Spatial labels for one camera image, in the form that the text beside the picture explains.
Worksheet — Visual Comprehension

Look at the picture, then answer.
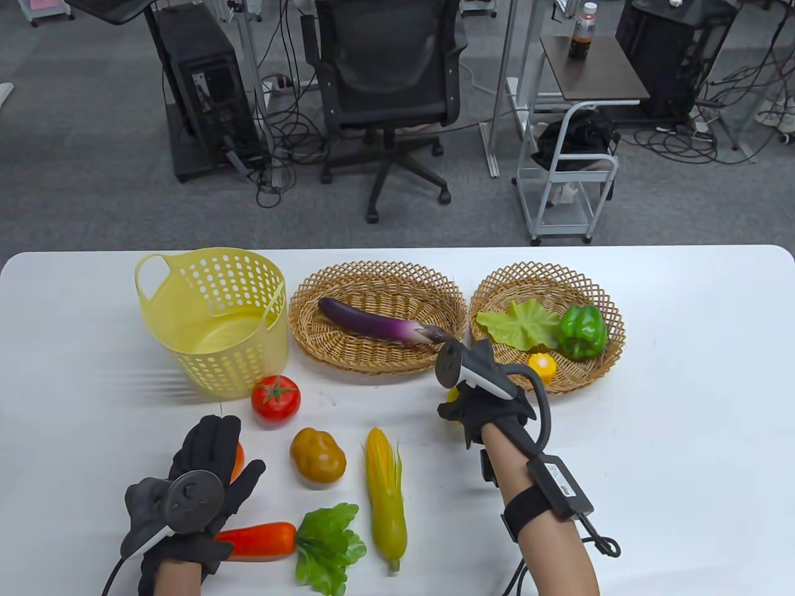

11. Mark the person's right hand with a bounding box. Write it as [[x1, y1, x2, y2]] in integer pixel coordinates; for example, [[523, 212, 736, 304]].
[[438, 382, 536, 449]]

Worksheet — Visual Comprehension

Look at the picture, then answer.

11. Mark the person's left hand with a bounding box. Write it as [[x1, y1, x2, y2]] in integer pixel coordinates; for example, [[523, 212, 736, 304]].
[[140, 415, 266, 594]]

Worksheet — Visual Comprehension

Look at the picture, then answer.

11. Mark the grey white hand controller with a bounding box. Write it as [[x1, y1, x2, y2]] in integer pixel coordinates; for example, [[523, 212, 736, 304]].
[[435, 340, 552, 448]]

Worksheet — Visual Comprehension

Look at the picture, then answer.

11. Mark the small corn piece object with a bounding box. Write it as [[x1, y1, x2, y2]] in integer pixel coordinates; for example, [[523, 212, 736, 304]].
[[528, 352, 558, 384]]

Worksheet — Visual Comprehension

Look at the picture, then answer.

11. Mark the red tomato object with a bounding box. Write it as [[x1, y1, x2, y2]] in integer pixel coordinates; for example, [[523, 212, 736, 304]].
[[251, 375, 302, 425]]

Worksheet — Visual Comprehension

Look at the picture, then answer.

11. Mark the yellow plastic basket container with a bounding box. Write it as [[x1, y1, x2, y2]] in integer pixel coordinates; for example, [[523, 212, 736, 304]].
[[135, 247, 289, 401]]

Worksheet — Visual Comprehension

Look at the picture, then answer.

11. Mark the green lettuce leaf object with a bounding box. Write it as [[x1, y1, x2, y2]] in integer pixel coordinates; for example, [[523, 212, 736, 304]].
[[476, 300, 563, 351]]

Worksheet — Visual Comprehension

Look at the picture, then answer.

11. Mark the round wicker basket container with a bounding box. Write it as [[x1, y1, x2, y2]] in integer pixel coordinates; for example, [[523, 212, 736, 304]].
[[470, 262, 627, 395]]

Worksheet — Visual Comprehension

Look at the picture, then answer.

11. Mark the orange carrot object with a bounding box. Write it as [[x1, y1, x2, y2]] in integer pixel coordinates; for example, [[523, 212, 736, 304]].
[[214, 502, 367, 596]]

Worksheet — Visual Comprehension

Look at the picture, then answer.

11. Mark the brown potato object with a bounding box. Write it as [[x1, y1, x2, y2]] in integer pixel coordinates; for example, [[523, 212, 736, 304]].
[[290, 428, 347, 485]]

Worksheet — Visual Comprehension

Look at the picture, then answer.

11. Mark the green bell pepper object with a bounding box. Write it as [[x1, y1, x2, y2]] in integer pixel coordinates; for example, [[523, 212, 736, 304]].
[[556, 305, 608, 361]]

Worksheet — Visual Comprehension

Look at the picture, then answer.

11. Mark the oval wicker basket container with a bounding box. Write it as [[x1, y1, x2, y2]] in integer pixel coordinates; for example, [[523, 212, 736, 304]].
[[288, 261, 468, 376]]

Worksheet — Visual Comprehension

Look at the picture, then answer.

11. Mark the yellow corn cob object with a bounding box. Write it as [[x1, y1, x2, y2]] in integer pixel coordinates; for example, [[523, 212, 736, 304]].
[[364, 427, 409, 573]]

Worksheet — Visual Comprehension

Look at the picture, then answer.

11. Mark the purple eggplant object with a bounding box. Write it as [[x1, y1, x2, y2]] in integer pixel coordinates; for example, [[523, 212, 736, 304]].
[[318, 297, 457, 345]]

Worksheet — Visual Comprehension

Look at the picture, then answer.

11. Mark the person's left forearm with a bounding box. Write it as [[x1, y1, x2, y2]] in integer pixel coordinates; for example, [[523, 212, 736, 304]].
[[152, 559, 202, 596]]

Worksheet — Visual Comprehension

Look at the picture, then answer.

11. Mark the person's right forearm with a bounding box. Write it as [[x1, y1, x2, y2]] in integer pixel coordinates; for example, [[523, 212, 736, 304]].
[[481, 428, 600, 596]]

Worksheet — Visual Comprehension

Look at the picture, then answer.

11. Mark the black right sensor box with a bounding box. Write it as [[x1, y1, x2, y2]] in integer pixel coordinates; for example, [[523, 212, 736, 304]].
[[527, 455, 594, 521]]

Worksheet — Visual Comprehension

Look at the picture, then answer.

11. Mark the black right wrist band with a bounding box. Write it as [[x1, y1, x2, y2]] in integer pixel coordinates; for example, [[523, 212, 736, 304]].
[[501, 483, 563, 544]]

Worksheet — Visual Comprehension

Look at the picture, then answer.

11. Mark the white rolling cart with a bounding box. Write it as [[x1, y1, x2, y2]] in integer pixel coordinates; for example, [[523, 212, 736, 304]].
[[512, 101, 620, 246]]

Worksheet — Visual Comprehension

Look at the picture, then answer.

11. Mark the black bag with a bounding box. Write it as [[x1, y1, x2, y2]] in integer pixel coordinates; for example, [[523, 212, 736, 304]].
[[533, 109, 620, 173]]

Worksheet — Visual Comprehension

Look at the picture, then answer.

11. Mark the brown side table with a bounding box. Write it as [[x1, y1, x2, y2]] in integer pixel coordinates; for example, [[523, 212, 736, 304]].
[[539, 34, 651, 103]]

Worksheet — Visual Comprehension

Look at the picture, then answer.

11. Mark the black computer tower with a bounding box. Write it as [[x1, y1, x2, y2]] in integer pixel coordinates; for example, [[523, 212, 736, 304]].
[[144, 3, 265, 184], [615, 0, 740, 119]]

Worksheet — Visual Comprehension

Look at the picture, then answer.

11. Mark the black office chair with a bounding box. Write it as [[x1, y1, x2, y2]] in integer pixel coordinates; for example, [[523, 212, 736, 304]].
[[301, 0, 470, 224]]

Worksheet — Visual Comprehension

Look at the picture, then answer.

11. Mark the white power strip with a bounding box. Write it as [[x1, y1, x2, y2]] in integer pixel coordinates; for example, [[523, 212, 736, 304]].
[[261, 73, 319, 95]]

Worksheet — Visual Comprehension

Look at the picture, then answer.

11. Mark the dark drink bottle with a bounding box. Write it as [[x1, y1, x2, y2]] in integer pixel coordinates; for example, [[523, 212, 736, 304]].
[[568, 2, 598, 61]]

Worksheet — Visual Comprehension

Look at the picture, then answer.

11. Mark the black desk top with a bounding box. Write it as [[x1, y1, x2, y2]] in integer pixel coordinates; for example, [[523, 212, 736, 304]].
[[65, 0, 156, 25]]

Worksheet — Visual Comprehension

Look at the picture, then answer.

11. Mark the white pink cart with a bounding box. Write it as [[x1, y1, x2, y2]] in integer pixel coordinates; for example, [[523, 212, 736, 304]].
[[17, 0, 75, 27]]

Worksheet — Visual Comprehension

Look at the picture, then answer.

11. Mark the black left glove cable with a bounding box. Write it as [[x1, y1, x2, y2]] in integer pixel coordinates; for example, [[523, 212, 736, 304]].
[[101, 554, 128, 596]]

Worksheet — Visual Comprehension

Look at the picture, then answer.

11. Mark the black glove cable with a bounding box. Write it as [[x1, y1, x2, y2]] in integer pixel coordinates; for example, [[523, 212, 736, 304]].
[[500, 558, 529, 596], [101, 554, 128, 596]]

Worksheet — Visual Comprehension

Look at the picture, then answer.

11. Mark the black right glove cable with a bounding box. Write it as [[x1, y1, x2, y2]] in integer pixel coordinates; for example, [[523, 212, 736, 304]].
[[500, 558, 529, 596]]

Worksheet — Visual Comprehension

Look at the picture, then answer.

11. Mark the white desk leg frame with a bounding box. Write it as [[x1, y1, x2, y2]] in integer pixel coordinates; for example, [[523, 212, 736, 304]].
[[479, 0, 560, 179]]

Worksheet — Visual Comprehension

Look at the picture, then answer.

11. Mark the black floor cable tangle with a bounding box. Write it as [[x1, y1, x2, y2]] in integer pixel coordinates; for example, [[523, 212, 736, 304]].
[[248, 0, 330, 209], [621, 0, 795, 165]]

